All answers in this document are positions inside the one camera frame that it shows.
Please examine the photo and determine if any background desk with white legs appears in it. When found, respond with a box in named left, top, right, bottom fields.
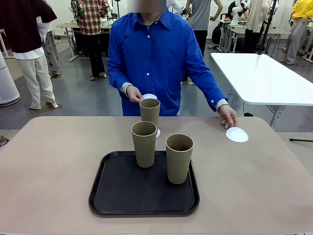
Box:
left=56, top=23, right=113, bottom=62

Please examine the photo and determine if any person in blue shirt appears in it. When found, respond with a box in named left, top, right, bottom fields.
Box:
left=107, top=6, right=229, bottom=117

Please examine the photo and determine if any seated person in black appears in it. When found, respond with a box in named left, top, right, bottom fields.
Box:
left=224, top=1, right=245, bottom=21

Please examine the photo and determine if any person in grey t-shirt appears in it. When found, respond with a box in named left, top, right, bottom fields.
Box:
left=182, top=0, right=224, bottom=85

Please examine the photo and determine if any person's right forearm blue sleeve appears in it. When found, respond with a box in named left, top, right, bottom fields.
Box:
left=107, top=70, right=134, bottom=95

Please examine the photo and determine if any black camera pole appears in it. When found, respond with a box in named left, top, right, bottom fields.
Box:
left=256, top=0, right=279, bottom=56

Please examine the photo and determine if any black backpack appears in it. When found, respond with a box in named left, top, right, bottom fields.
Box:
left=211, top=24, right=222, bottom=45

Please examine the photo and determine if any person in yellow top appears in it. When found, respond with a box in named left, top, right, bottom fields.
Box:
left=280, top=0, right=313, bottom=66

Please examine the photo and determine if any person's left forearm blue sleeve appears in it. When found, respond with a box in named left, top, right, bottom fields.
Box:
left=193, top=70, right=229, bottom=113

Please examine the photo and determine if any person's right hand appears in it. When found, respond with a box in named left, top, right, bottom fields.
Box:
left=127, top=85, right=145, bottom=103

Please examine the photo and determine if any tall beige plastic cup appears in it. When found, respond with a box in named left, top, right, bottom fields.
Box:
left=139, top=98, right=161, bottom=130
left=165, top=134, right=195, bottom=185
left=131, top=121, right=157, bottom=168

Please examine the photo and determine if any white cylindrical appliance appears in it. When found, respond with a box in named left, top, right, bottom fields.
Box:
left=0, top=51, right=21, bottom=108

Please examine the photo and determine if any background workbench grey frame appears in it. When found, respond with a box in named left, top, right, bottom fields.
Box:
left=217, top=19, right=292, bottom=54

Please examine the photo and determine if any person in plaid shirt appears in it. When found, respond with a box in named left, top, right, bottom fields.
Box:
left=70, top=0, right=110, bottom=81

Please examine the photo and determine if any person in cream long top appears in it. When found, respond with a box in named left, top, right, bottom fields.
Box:
left=244, top=0, right=269, bottom=53

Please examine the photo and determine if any person in white shirt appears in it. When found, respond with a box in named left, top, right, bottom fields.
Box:
left=167, top=0, right=182, bottom=16

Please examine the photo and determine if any white rounded table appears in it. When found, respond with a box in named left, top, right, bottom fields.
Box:
left=210, top=52, right=313, bottom=133

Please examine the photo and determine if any person's left hand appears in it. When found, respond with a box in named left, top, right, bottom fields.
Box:
left=218, top=104, right=238, bottom=130

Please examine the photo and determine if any person in grey trousers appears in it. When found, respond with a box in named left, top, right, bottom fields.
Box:
left=36, top=22, right=62, bottom=78

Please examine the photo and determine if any person in maroon top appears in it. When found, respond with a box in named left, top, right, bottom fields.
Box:
left=0, top=0, right=58, bottom=110

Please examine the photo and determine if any black plastic serving tray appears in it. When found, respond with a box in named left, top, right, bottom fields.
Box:
left=88, top=150, right=200, bottom=216

